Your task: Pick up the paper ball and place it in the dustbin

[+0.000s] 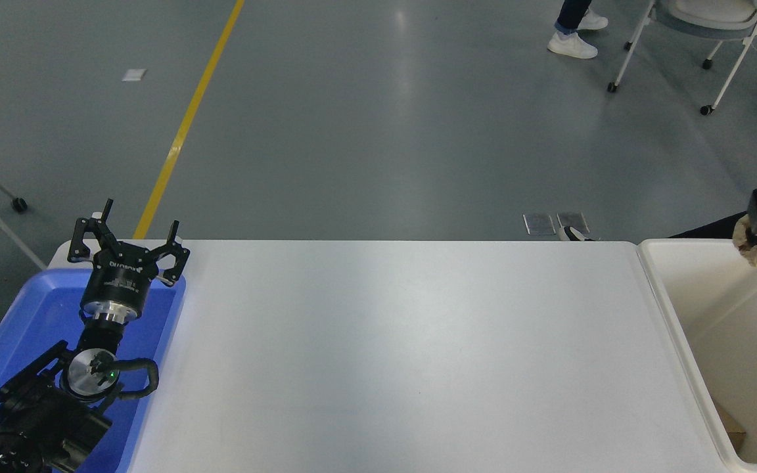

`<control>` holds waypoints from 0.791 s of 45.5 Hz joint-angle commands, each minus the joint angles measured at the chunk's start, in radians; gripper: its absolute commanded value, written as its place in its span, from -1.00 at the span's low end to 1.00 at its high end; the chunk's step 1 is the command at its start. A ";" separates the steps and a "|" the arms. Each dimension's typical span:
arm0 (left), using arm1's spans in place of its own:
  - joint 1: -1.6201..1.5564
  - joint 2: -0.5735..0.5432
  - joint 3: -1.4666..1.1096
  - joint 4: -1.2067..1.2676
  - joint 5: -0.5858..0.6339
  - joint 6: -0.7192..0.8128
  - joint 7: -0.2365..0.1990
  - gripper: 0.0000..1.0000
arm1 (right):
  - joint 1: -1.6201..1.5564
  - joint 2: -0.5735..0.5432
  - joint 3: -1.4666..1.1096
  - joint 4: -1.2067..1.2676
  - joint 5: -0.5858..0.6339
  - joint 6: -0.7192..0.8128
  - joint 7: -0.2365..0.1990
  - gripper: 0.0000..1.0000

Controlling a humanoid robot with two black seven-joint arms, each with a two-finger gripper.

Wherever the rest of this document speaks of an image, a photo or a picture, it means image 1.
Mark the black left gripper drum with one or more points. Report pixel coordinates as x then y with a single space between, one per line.
117 280

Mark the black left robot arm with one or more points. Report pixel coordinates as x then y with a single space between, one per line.
37 420

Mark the black sloping panel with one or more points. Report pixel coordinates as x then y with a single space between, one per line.
713 228

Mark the blue plastic tray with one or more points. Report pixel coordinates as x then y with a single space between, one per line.
30 315

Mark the large pale plastic bin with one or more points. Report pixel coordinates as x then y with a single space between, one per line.
746 328

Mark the white paper scrap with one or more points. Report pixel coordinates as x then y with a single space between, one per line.
133 75

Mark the small white device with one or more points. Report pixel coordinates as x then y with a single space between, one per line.
574 234

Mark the metal floor plate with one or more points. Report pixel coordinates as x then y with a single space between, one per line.
539 224
573 221

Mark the white wheeled chair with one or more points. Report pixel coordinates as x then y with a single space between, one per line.
707 12

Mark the brown cardboard piece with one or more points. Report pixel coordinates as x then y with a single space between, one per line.
732 427

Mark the person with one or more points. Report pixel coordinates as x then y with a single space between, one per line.
572 45

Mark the grey wheeled frame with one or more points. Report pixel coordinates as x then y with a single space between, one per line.
19 204

